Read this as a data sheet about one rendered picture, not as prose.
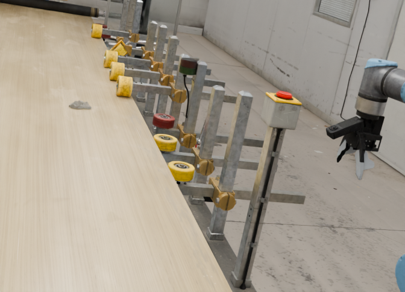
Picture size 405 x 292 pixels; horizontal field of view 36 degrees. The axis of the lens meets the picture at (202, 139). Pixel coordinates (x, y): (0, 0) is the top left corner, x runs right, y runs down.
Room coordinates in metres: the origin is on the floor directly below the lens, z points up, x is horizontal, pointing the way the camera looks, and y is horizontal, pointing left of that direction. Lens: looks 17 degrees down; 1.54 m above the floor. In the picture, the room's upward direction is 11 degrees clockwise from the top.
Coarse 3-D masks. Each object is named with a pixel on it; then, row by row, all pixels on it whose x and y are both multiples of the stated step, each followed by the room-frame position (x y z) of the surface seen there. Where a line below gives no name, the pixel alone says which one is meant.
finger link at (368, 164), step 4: (356, 152) 1.88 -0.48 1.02; (356, 156) 1.87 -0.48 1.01; (364, 156) 1.87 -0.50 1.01; (356, 160) 1.87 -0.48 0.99; (364, 160) 1.87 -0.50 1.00; (368, 160) 1.87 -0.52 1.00; (356, 164) 1.86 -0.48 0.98; (360, 164) 1.85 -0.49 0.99; (364, 164) 1.86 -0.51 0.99; (368, 164) 1.86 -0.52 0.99; (372, 164) 1.87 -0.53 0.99; (356, 168) 1.85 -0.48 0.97; (360, 168) 1.84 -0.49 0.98; (364, 168) 1.85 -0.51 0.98; (368, 168) 1.86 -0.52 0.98; (356, 172) 1.85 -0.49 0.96; (360, 172) 1.84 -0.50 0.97; (360, 176) 1.84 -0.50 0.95
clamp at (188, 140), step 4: (180, 124) 2.30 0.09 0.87; (180, 128) 2.25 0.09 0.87; (180, 132) 2.24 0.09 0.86; (184, 132) 2.21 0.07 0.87; (180, 136) 2.22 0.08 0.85; (184, 136) 2.19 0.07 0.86; (188, 136) 2.18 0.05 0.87; (192, 136) 2.18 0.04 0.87; (180, 140) 2.22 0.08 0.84; (184, 140) 2.18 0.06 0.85; (188, 140) 2.18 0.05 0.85; (192, 140) 2.18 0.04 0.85; (180, 144) 2.21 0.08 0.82; (184, 144) 2.18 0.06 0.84; (188, 144) 2.18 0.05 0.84; (192, 144) 2.19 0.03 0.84
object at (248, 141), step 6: (156, 132) 2.23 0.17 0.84; (162, 132) 2.22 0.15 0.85; (168, 132) 2.23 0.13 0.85; (174, 132) 2.24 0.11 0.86; (198, 132) 2.28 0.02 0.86; (216, 138) 2.29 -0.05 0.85; (222, 138) 2.29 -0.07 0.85; (246, 138) 2.33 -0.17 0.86; (252, 138) 2.34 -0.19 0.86; (258, 138) 2.36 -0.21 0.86; (246, 144) 2.32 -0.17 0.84; (252, 144) 2.33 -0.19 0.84; (258, 144) 2.34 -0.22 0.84
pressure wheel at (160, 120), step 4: (156, 116) 2.21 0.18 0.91; (160, 116) 2.24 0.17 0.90; (164, 116) 2.23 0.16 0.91; (168, 116) 2.25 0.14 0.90; (172, 116) 2.26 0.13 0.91; (156, 120) 2.20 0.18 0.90; (160, 120) 2.20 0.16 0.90; (164, 120) 2.20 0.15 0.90; (168, 120) 2.20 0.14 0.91; (172, 120) 2.21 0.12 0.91; (156, 124) 2.20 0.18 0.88; (160, 124) 2.20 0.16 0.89; (164, 124) 2.20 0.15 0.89; (168, 124) 2.20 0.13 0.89; (172, 124) 2.22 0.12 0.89; (160, 128) 2.22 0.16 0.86; (164, 128) 2.20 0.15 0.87; (168, 128) 2.20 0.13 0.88
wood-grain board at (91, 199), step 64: (0, 64) 2.55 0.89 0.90; (64, 64) 2.79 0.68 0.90; (0, 128) 1.77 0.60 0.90; (64, 128) 1.89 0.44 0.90; (128, 128) 2.03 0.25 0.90; (0, 192) 1.34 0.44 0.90; (64, 192) 1.41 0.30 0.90; (128, 192) 1.48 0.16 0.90; (0, 256) 1.06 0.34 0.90; (64, 256) 1.11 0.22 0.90; (128, 256) 1.16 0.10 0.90; (192, 256) 1.21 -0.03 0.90
